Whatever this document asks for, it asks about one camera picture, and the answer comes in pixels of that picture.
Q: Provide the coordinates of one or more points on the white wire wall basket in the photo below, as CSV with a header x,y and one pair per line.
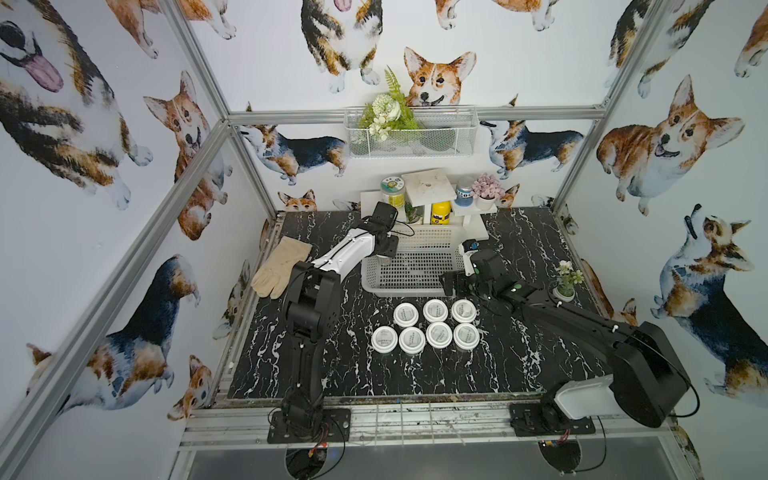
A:
x,y
432,132

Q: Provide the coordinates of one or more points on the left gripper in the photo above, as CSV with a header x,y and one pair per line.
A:
x,y
387,243

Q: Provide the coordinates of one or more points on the blue white small jar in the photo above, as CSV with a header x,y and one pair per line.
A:
x,y
464,192

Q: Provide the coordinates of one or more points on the small white potted flower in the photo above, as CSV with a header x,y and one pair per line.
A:
x,y
568,277

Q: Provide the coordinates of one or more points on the beige work glove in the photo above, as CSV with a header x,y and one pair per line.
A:
x,y
273,277

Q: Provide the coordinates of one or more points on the aluminium frame rail front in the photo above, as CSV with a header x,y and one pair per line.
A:
x,y
362,425

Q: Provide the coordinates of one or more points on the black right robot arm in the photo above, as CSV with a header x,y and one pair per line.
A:
x,y
646,379

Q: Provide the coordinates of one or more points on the yellow sunflower seed can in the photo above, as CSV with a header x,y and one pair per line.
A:
x,y
393,191

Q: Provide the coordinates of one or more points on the white wooden tiered shelf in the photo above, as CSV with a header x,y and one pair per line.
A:
x,y
427,187

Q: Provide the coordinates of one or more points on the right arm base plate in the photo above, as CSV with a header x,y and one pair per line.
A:
x,y
537,420

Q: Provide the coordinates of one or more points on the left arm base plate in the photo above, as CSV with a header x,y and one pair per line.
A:
x,y
324,425

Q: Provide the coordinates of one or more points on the pink flower pot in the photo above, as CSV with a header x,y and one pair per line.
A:
x,y
486,190

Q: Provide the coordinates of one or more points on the artificial green fern flowers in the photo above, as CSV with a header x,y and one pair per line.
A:
x,y
388,116

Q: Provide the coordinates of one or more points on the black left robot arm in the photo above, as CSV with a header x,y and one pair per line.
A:
x,y
311,305

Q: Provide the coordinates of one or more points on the small green plant pot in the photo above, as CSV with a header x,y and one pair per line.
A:
x,y
414,214

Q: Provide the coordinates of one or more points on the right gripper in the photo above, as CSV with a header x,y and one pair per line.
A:
x,y
455,282

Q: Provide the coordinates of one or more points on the white plastic perforated basket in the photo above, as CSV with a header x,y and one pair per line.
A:
x,y
419,263

